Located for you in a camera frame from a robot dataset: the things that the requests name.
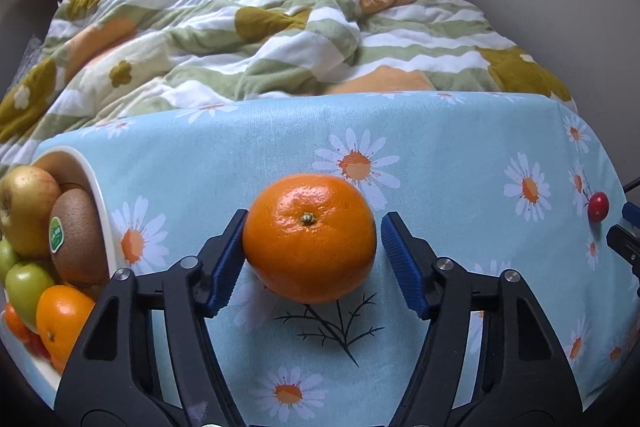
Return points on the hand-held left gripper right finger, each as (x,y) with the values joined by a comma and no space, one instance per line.
(405,267)

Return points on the yellow apple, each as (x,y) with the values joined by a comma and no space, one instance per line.
(25,212)

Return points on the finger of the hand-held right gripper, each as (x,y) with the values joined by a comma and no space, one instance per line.
(625,244)
(632,213)

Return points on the striped flower print blanket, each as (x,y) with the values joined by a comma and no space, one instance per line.
(225,32)

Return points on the white yellow duck print bowl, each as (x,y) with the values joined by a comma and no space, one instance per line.
(107,232)

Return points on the grey mattress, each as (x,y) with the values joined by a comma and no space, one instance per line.
(27,57)

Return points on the brown kiwi with green sticker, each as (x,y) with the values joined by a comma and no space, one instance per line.
(80,247)

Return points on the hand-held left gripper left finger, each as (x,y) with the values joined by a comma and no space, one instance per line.
(227,267)

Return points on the red cherry tomato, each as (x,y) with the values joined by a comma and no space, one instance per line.
(39,348)
(597,206)

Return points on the blue daisy print tablecloth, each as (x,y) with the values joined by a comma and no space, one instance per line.
(450,147)

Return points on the large orange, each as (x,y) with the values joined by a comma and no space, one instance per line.
(309,239)

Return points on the large green apple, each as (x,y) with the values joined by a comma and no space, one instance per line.
(27,284)

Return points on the medium orange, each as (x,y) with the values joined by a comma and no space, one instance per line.
(62,322)

